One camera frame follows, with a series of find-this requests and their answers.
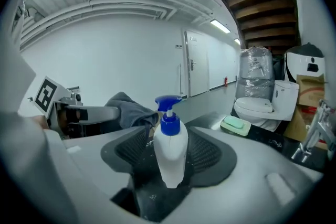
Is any large open cardboard box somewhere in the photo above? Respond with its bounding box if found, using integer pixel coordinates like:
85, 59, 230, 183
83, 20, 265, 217
283, 104, 329, 150

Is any green soap bar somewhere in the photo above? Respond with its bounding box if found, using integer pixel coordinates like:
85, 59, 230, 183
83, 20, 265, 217
223, 115, 245, 129

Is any dark blue cloth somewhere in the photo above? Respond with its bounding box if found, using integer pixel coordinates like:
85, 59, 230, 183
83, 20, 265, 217
99, 91, 160, 137

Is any person's light grey shirt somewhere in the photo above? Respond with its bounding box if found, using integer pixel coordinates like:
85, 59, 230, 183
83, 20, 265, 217
0, 31, 111, 224

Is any green soap in dish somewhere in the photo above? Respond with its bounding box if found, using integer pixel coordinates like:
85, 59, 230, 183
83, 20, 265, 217
219, 115, 251, 136

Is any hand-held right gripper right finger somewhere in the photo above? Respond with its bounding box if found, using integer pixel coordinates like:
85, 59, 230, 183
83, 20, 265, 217
162, 127, 324, 224

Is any black marble vanity table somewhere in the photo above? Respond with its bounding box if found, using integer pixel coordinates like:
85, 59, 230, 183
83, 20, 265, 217
183, 111, 331, 174

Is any white bottle with blue cap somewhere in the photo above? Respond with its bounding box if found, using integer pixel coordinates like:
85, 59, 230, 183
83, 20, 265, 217
153, 94, 189, 189

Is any white machine with black face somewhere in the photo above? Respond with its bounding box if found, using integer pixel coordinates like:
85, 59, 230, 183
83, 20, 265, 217
283, 43, 326, 82

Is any white door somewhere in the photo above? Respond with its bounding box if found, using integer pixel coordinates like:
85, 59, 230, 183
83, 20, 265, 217
183, 30, 211, 98

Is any plastic-wrapped grey toilet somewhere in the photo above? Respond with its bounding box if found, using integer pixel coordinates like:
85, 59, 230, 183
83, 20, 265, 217
235, 46, 275, 100

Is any white toilet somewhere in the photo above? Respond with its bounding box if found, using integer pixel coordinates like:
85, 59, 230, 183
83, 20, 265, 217
233, 80, 300, 132

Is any chrome faucet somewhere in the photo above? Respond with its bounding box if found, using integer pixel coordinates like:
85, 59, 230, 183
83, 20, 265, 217
290, 99, 336, 163

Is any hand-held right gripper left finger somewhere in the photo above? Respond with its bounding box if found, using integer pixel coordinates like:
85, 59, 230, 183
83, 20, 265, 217
43, 125, 161, 200

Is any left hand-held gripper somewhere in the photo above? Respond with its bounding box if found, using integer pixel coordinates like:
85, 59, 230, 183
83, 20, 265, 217
33, 76, 122, 137

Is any red-printed cardboard box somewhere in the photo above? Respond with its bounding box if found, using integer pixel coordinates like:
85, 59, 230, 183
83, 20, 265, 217
296, 73, 329, 107

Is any person's left forearm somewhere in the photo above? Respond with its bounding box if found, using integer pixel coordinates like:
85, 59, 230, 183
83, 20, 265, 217
30, 114, 50, 131

